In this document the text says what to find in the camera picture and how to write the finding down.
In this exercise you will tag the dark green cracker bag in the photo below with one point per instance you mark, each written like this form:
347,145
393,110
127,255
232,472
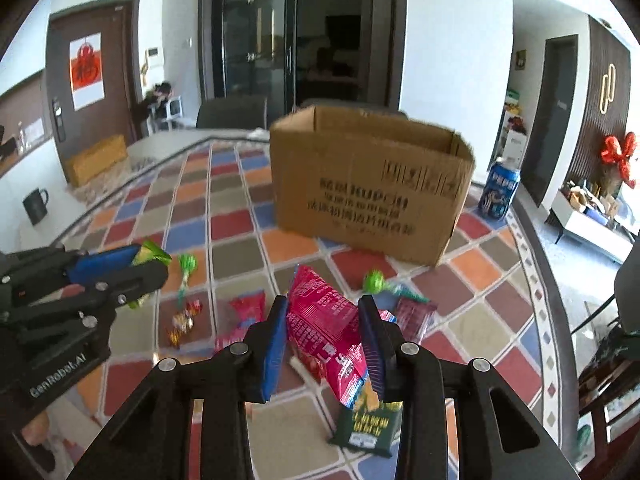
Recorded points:
370,425

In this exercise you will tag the brown cardboard box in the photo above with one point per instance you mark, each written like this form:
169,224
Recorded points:
372,181

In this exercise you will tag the brown entrance door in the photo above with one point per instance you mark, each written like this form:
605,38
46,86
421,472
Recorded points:
77,130

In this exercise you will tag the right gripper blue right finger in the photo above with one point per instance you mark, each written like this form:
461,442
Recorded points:
380,341

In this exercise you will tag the pink snack bag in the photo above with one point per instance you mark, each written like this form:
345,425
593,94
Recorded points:
324,327

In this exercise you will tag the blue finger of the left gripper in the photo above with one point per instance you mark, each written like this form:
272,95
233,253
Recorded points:
117,288
91,268

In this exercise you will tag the patterned floral placemat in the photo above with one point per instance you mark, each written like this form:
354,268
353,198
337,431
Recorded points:
110,180

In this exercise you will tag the white low TV cabinet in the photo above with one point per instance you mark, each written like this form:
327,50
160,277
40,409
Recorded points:
581,216

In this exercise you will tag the dark grey dining chair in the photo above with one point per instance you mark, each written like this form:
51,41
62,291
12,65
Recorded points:
233,112

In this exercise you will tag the red balloon flower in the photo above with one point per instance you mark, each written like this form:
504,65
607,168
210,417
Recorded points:
619,153

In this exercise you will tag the black glass sliding door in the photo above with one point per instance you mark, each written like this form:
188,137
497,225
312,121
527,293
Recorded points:
294,51

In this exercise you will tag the red gold wrapped candies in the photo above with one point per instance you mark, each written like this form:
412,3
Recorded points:
182,323

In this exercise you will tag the blue Pepsi can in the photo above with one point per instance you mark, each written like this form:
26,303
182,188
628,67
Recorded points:
499,190

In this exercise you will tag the green lollipop with stick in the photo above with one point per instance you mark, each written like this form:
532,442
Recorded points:
374,282

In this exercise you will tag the maroon striped snack pack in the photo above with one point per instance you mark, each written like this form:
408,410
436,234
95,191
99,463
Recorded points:
414,318

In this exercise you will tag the dark chair at right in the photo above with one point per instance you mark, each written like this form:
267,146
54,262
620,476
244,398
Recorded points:
614,369

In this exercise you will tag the small red snack packet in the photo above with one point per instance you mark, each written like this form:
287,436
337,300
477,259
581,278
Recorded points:
247,310

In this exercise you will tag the dark interior door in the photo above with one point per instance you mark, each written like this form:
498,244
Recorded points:
552,114

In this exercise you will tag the red white door poster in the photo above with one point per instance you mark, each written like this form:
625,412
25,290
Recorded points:
86,71

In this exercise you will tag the yellow woven tissue box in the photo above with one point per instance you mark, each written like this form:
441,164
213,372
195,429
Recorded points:
83,167

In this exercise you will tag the black mug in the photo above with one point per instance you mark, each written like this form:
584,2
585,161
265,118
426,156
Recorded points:
35,205

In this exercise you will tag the small green lollipop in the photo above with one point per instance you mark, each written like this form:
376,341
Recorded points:
188,265

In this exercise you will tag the yellow green snack bag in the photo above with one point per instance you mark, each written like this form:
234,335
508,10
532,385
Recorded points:
150,255

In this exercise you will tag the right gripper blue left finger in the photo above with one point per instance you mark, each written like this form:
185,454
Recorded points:
266,342

